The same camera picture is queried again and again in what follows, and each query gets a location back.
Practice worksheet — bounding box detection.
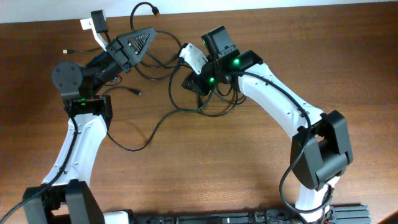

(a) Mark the black audio jack cable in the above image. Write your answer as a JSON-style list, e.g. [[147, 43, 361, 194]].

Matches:
[[102, 1, 247, 152]]

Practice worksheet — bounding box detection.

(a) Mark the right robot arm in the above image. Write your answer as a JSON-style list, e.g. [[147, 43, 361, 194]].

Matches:
[[178, 26, 353, 223]]

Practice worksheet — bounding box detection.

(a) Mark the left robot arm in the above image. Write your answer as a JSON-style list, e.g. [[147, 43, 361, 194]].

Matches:
[[22, 27, 157, 223]]

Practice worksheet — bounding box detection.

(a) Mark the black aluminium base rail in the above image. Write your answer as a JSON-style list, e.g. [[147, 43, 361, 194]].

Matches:
[[129, 205, 371, 224]]

